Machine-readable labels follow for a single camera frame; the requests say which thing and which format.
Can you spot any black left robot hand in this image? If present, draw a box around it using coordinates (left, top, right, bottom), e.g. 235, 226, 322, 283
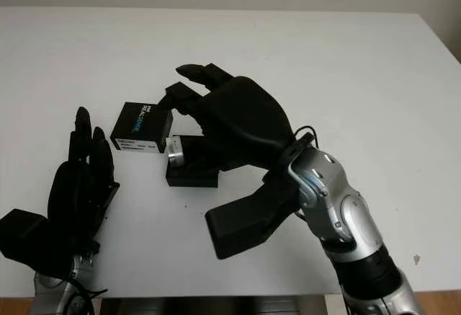
48, 106, 121, 257

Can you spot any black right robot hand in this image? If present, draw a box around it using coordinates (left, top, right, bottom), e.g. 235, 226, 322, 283
158, 63, 300, 172

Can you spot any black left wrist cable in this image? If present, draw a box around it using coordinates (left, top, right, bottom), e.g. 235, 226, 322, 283
64, 275, 109, 315

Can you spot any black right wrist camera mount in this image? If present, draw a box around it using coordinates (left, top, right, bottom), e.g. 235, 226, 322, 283
204, 170, 300, 260

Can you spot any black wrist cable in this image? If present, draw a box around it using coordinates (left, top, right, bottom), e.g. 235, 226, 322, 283
295, 124, 321, 148
64, 275, 109, 315

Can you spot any small silver RealSense camera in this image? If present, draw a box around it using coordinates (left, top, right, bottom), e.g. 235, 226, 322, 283
165, 135, 187, 168

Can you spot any dark grey robot torso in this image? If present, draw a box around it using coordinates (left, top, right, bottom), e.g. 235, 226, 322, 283
100, 295, 327, 315

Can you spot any black RealSense box lid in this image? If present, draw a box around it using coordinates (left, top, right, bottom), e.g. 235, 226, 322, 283
109, 101, 174, 154

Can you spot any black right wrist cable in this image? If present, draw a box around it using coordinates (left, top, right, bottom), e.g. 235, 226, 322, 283
295, 124, 321, 148

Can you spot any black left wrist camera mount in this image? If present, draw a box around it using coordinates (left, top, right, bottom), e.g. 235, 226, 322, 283
0, 208, 79, 276

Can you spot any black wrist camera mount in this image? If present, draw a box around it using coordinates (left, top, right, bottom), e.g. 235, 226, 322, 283
204, 170, 300, 260
0, 208, 79, 276

